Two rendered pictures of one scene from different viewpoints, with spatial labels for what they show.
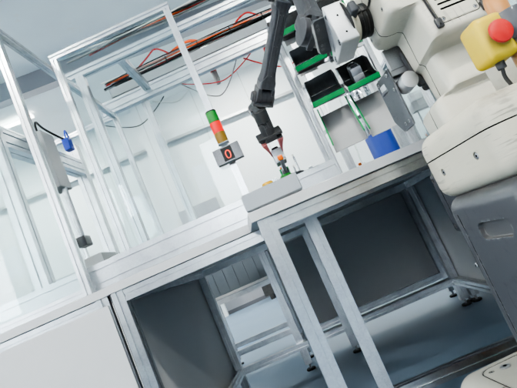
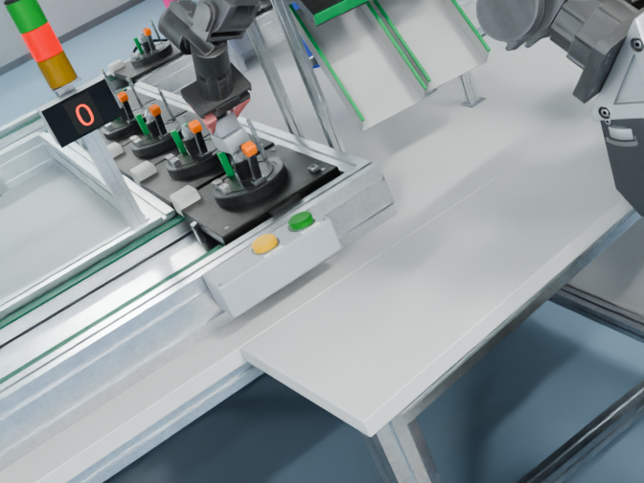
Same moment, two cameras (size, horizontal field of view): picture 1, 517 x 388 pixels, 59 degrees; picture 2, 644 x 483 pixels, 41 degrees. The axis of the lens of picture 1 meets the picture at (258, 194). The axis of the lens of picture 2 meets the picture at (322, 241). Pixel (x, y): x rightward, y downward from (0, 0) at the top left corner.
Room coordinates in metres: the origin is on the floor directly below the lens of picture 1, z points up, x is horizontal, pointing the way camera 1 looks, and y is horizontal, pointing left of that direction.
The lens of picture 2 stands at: (0.45, 0.33, 1.55)
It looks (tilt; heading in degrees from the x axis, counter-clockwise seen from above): 27 degrees down; 338
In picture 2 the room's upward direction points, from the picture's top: 23 degrees counter-clockwise
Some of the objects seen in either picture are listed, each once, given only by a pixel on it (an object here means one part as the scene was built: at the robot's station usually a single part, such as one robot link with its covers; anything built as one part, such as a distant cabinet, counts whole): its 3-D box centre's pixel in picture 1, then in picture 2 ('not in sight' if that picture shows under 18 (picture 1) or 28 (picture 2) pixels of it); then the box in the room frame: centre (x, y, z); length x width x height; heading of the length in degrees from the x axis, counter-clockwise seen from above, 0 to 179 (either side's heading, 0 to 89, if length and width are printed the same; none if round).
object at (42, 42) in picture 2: (217, 128); (41, 41); (1.95, 0.05, 1.33); 0.05 x 0.05 x 0.05
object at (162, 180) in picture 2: not in sight; (192, 142); (2.08, -0.14, 1.01); 0.24 x 0.24 x 0.13; 88
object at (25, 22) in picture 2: (212, 118); (26, 13); (1.95, 0.05, 1.38); 0.05 x 0.05 x 0.05
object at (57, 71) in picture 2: (221, 138); (57, 69); (1.95, 0.05, 1.28); 0.05 x 0.05 x 0.05
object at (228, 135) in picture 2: (278, 155); (223, 128); (1.84, -0.14, 1.09); 0.08 x 0.04 x 0.07; 179
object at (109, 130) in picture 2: not in sight; (123, 110); (2.57, -0.16, 1.01); 0.24 x 0.24 x 0.13; 88
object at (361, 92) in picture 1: (363, 105); not in sight; (2.61, -0.76, 1.32); 0.14 x 0.14 x 0.38
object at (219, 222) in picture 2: not in sight; (253, 190); (1.83, -0.14, 0.96); 0.24 x 0.24 x 0.02; 88
